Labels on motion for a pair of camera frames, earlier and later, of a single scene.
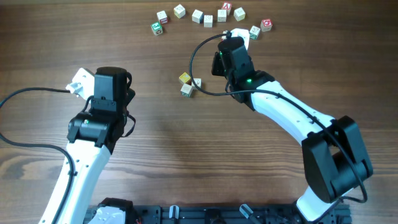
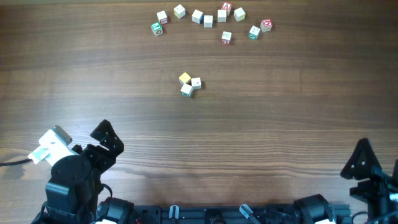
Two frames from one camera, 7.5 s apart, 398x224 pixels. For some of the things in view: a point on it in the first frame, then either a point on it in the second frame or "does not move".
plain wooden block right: x=239 y=14 does not move
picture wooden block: x=198 y=81 does not move
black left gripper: x=130 y=94 -> x=94 y=154
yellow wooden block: x=184 y=78 does not move
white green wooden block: x=186 y=89 does not move
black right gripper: x=218 y=68 -> x=358 y=162
